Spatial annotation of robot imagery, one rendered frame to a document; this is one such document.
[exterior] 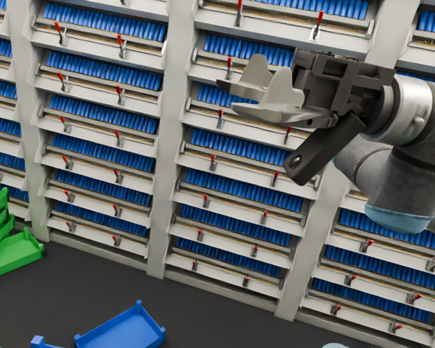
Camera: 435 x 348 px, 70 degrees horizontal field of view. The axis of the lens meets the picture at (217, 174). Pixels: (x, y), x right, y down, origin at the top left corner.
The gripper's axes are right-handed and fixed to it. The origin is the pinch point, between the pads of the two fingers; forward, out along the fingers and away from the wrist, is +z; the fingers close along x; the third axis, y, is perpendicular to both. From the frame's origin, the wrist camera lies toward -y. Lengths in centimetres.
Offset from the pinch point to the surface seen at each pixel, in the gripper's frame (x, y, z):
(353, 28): -71, 14, -52
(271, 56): -81, 0, -29
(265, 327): -58, -118, -53
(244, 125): -80, -27, -25
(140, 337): -53, -119, 5
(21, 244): -108, -121, 75
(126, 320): -61, -119, 12
